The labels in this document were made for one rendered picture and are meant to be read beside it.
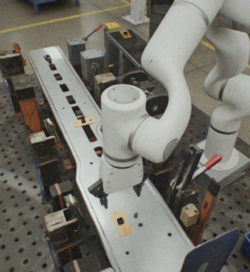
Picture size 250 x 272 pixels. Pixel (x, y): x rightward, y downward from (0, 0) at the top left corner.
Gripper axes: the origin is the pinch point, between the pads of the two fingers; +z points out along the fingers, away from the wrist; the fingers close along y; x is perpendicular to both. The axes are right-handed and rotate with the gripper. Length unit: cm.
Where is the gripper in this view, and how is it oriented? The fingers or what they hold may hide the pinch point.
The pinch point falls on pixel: (120, 196)
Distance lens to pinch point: 76.8
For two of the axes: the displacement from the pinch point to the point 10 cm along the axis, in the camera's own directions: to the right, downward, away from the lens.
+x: 4.2, 6.2, -6.6
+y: -9.1, 2.7, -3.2
